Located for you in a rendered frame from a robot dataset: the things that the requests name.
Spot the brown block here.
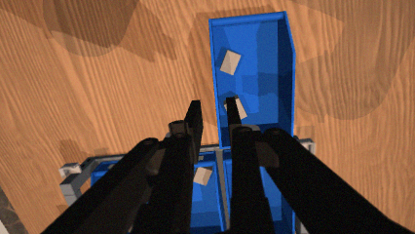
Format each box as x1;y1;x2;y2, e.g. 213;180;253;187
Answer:
223;95;247;119

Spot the blue bin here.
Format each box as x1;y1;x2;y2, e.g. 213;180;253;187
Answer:
91;160;119;186
190;151;227;234
222;149;295;234
208;12;296;149

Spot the grey metal shelf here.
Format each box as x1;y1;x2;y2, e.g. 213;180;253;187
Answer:
59;136;316;234

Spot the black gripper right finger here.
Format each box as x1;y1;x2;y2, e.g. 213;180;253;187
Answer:
226;97;415;234

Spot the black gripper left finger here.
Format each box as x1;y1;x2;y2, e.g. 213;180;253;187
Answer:
40;99;204;234

